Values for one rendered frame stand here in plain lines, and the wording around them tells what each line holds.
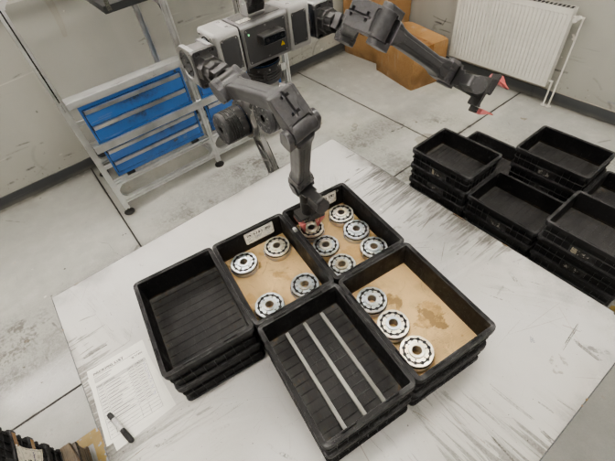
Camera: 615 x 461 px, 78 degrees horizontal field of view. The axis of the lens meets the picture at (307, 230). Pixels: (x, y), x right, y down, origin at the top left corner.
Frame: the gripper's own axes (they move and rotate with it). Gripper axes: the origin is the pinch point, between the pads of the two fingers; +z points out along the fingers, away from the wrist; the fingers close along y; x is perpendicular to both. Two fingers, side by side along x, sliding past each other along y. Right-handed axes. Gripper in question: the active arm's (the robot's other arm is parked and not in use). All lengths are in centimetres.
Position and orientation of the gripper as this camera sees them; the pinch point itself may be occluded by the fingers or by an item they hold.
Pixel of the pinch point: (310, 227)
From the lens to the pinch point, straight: 150.5
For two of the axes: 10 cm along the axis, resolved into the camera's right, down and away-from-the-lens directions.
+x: -4.8, -6.0, 6.4
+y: 8.7, -4.0, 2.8
